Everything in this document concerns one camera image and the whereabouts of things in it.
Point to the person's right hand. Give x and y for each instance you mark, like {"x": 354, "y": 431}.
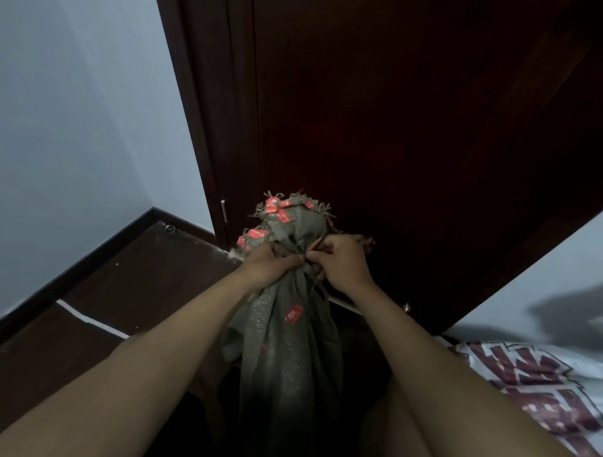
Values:
{"x": 341, "y": 261}

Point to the person's left hand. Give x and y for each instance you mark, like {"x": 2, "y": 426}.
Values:
{"x": 268, "y": 266}

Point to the green woven sack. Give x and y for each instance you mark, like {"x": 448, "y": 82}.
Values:
{"x": 287, "y": 362}

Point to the white bag with red print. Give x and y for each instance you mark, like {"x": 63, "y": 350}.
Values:
{"x": 532, "y": 386}

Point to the person's left forearm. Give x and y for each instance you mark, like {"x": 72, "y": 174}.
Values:
{"x": 141, "y": 372}

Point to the person's right forearm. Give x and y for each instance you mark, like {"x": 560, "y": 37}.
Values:
{"x": 447, "y": 381}

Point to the person's right leg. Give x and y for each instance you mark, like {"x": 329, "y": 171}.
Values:
{"x": 395, "y": 423}

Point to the silver door hinge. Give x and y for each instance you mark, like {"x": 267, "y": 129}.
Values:
{"x": 223, "y": 211}

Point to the metal floor door stopper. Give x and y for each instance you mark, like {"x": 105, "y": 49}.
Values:
{"x": 170, "y": 229}

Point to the dark brown wooden door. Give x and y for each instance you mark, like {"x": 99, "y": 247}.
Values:
{"x": 207, "y": 103}

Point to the white floor strip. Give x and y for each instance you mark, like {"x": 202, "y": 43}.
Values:
{"x": 92, "y": 320}

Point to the dark baseboard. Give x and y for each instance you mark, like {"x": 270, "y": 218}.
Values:
{"x": 70, "y": 278}

